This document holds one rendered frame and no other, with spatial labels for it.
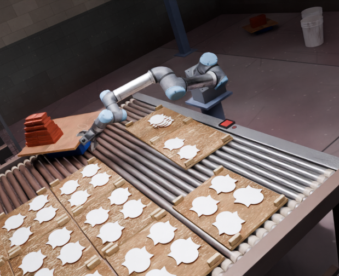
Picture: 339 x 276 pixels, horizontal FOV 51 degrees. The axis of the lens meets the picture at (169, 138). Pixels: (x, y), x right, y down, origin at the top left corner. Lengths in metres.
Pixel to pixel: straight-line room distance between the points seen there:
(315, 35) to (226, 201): 4.26
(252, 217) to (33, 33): 5.87
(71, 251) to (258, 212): 0.87
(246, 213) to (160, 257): 0.41
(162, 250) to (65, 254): 0.48
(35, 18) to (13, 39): 0.53
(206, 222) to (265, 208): 0.26
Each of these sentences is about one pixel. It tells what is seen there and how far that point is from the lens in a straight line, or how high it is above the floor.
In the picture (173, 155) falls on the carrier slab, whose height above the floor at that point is 0.94.
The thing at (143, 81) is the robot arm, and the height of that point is 1.30.
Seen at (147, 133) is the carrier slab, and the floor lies 0.94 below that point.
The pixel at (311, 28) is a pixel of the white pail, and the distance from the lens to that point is 5.62.
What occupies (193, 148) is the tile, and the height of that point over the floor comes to 0.94.
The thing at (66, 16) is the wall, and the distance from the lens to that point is 7.09.
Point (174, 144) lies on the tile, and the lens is 2.18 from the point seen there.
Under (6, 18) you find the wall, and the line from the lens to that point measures 6.83.
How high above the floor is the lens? 2.04
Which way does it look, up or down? 29 degrees down
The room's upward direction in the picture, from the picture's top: 20 degrees counter-clockwise
